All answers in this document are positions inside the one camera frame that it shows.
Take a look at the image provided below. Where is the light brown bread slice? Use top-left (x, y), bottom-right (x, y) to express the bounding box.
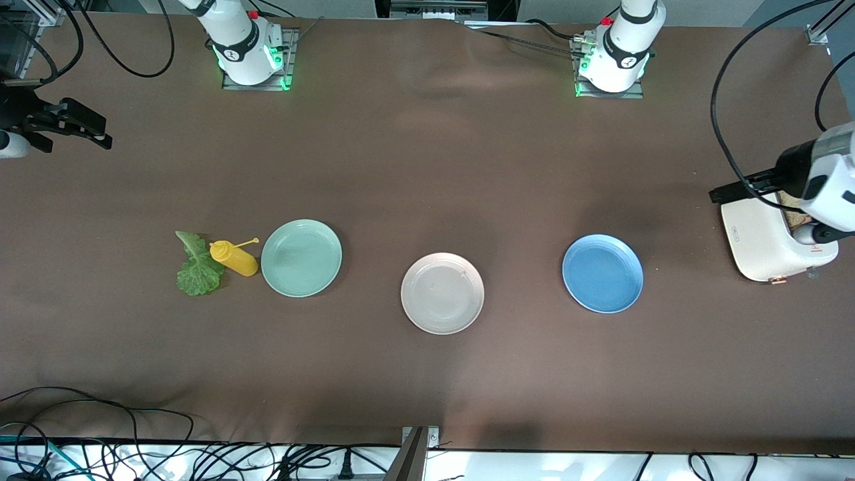
top-left (777, 192), bottom-right (814, 229)

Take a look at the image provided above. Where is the green lettuce leaf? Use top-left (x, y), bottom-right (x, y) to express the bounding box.
top-left (175, 230), bottom-right (226, 297)

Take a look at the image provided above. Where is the blue plate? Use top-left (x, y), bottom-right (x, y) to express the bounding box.
top-left (562, 234), bottom-right (645, 314)

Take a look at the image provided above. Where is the mint green plate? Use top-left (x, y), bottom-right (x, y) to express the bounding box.
top-left (261, 219), bottom-right (343, 298)

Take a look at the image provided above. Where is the beige plate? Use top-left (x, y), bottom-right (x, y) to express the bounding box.
top-left (401, 253), bottom-right (485, 335)

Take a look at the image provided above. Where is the white toaster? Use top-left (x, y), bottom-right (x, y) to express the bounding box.
top-left (720, 194), bottom-right (840, 285)

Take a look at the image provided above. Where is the yellow mustard squeeze bottle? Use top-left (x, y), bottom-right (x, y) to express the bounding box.
top-left (209, 237), bottom-right (260, 277)

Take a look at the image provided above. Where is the black control box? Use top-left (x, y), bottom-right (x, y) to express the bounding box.
top-left (374, 0), bottom-right (520, 24)

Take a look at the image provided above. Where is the brown table cloth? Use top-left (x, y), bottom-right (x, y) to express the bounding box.
top-left (0, 12), bottom-right (855, 455)

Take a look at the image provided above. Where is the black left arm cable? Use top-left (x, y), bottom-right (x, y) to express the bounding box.
top-left (710, 0), bottom-right (855, 213)

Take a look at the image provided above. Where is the aluminium frame rail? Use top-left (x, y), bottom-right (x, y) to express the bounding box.
top-left (0, 0), bottom-right (67, 74)
top-left (805, 0), bottom-right (855, 46)

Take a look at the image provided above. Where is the black base cable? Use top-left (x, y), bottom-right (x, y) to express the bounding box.
top-left (524, 19), bottom-right (583, 43)

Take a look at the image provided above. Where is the long black floor cable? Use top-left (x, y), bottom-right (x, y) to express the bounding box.
top-left (0, 386), bottom-right (196, 481)

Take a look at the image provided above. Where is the teal cable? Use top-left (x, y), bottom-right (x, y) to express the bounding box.
top-left (0, 434), bottom-right (71, 476)

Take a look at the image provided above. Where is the dark aluminium post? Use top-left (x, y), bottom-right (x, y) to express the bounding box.
top-left (386, 428), bottom-right (428, 481)

